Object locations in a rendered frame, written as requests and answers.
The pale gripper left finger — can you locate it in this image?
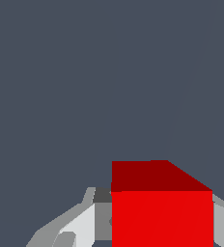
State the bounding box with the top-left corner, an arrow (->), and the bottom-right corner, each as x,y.
25,186 -> 113,247

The red cube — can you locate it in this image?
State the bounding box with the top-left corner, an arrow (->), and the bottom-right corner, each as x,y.
110,159 -> 214,247

